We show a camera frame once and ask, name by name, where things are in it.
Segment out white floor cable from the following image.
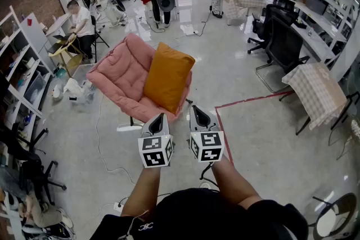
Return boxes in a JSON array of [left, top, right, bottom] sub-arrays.
[[94, 92, 137, 186]]

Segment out black folding chair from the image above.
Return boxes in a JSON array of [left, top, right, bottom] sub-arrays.
[[89, 15, 110, 63]]

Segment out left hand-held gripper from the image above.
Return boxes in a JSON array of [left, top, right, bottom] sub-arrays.
[[137, 112, 174, 169]]

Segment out long white desk with shelves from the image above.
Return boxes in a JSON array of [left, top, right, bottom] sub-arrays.
[[258, 0, 360, 74]]

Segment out pink padded lounge chair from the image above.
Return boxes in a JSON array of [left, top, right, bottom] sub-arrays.
[[85, 33, 194, 132]]

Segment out black mesh office chair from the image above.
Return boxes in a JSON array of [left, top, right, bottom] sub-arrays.
[[255, 14, 310, 93]]

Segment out checkered cloth table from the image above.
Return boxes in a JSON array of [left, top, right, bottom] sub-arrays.
[[222, 0, 275, 26], [282, 62, 348, 135]]

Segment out black laptop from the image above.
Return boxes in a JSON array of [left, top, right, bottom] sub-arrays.
[[47, 34, 73, 55]]

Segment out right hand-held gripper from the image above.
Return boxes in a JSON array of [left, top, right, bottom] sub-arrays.
[[188, 105, 225, 163]]

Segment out person's black shirt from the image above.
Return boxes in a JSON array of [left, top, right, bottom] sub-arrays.
[[89, 188, 310, 240]]

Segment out yellow round table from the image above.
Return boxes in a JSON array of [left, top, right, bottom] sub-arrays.
[[47, 36, 84, 78]]

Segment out person's left forearm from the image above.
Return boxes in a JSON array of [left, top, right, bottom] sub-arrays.
[[120, 167, 163, 217]]

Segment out white kettle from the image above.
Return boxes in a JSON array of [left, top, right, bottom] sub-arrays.
[[63, 78, 85, 96]]

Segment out round black chair white seat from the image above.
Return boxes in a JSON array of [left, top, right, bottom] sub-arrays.
[[308, 192, 359, 240]]

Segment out white board with red sticker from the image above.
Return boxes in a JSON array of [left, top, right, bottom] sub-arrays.
[[19, 12, 48, 51]]

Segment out orange cushion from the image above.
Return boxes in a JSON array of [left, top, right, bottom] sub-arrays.
[[142, 41, 196, 115]]

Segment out person's right forearm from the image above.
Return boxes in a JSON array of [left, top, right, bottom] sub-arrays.
[[210, 156, 264, 210]]

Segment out white bowl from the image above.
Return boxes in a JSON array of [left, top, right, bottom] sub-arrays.
[[52, 84, 64, 101]]

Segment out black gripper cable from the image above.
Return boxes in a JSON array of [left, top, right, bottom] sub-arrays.
[[199, 161, 220, 192]]

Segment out clear plastic bin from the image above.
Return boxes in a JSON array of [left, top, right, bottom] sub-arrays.
[[70, 80, 98, 106]]

